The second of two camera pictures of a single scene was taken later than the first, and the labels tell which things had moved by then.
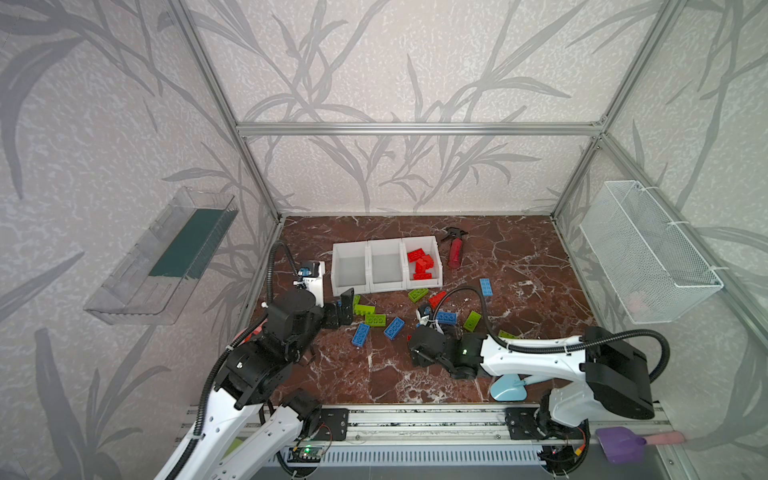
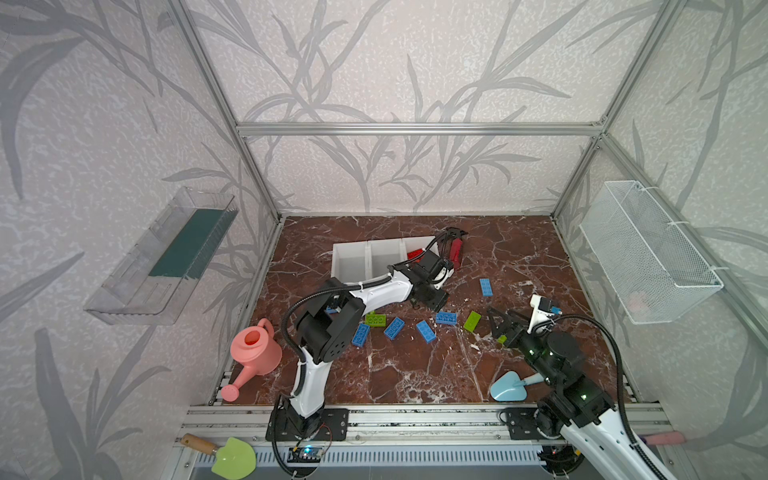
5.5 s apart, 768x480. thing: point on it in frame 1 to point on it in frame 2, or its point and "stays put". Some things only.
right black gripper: x=424 y=327 to x=510 y=327
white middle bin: x=387 y=264 stays put
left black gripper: x=333 y=314 to x=439 y=255
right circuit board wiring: x=561 y=459 stays put
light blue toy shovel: x=509 y=388 stays put
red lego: x=420 y=258 stays put
